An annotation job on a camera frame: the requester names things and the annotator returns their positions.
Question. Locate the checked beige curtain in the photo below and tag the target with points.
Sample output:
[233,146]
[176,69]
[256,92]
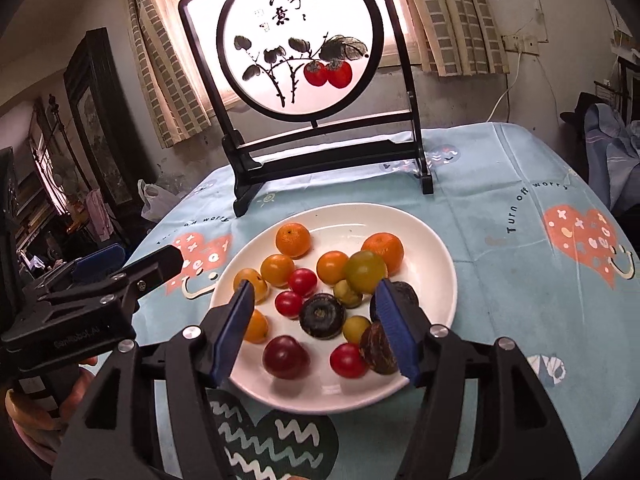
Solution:
[160,70]
[450,15]

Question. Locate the white oval plate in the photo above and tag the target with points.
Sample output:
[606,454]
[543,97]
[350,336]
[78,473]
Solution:
[340,220]

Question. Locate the round painted table screen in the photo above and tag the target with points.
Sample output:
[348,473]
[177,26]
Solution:
[300,35]

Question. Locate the black hat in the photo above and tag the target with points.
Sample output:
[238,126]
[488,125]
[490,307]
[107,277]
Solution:
[582,110]

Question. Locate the dark red plum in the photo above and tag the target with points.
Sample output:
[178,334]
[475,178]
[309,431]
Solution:
[286,357]

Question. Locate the small yellow-green fruit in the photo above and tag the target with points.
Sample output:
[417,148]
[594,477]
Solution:
[348,294]
[356,329]

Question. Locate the red tomato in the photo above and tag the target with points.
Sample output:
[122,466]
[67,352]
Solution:
[288,304]
[348,360]
[302,281]

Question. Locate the small mandarin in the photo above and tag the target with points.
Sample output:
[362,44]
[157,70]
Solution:
[292,240]

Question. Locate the dark framed painting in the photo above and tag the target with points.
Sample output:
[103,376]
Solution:
[100,120]

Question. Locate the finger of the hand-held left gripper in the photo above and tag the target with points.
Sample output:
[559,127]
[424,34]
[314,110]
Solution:
[97,262]
[155,266]

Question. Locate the brown wrinkled passion fruit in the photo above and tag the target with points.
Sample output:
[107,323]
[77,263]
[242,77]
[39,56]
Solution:
[375,350]

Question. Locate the smooth orange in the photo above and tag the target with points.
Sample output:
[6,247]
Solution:
[277,270]
[332,267]
[257,327]

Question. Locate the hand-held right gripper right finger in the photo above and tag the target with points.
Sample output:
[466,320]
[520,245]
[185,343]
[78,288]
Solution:
[395,330]

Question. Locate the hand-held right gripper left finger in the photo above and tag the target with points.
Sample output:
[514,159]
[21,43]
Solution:
[235,332]

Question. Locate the white plastic bag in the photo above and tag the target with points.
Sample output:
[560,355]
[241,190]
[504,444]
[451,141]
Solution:
[155,202]

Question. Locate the white wall socket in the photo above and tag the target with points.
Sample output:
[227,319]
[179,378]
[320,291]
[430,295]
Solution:
[520,44]

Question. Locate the pink cloth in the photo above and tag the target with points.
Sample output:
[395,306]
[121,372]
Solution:
[97,215]

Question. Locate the blue clothing pile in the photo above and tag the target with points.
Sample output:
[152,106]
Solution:
[612,155]

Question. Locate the light blue printed tablecloth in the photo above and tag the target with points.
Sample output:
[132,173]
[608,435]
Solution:
[500,310]

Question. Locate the large bumpy mandarin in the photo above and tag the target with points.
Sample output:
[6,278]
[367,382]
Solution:
[385,251]

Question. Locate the person's left hand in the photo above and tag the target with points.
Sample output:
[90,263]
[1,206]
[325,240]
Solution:
[32,409]

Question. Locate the green-orange citrus fruit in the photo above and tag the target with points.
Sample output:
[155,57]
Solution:
[365,271]

